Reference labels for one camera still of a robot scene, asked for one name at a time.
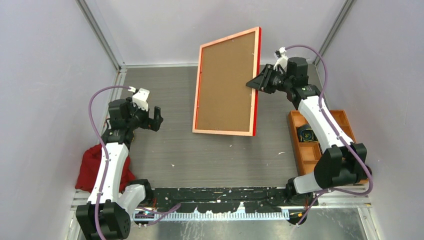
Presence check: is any red picture frame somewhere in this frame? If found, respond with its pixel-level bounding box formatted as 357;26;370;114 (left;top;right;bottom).
192;26;262;137

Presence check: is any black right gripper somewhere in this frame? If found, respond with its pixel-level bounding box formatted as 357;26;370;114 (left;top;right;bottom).
246;64;292;95

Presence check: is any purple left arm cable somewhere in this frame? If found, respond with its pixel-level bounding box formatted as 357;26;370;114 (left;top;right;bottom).
88;85;182;240

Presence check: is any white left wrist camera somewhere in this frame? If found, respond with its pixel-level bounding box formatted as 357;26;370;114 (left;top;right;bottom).
132;88;150;111

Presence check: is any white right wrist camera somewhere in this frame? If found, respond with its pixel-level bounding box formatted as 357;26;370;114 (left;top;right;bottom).
273;47;289;70

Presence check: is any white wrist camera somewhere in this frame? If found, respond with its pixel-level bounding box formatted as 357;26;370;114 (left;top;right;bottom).
273;47;289;70
132;88;150;111

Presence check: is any orange compartment tray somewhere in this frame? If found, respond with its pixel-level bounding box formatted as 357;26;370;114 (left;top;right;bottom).
288;110;368;189

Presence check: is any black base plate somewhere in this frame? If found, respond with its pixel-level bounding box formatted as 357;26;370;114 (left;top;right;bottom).
138;186;313;214

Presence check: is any white slotted cable duct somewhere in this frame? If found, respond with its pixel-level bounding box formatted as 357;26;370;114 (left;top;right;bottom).
82;211;291;222

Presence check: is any blue yellow rolled tie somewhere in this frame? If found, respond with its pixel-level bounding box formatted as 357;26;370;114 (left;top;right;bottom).
296;123;318;143

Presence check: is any red cloth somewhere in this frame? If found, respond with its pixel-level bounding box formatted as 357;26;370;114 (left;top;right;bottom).
75;144;136;193

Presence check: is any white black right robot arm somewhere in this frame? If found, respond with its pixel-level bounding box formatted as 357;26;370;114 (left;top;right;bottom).
245;57;372;205

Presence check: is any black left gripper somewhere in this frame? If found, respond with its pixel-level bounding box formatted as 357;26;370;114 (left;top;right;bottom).
126;97;163;131

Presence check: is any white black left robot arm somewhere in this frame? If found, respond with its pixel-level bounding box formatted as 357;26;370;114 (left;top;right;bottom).
75;97;164;240

